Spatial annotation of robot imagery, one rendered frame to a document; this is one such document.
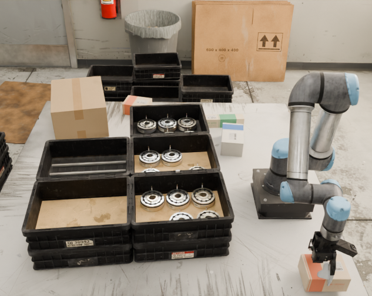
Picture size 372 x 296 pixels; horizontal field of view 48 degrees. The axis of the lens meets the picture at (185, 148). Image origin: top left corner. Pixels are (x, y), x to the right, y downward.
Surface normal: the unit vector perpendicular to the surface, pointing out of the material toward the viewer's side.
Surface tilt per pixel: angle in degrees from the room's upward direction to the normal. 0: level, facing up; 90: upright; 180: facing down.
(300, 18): 90
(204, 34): 78
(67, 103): 0
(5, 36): 90
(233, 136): 0
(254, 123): 0
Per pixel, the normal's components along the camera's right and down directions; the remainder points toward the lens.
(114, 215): 0.02, -0.81
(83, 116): 0.24, 0.57
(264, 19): 0.02, 0.44
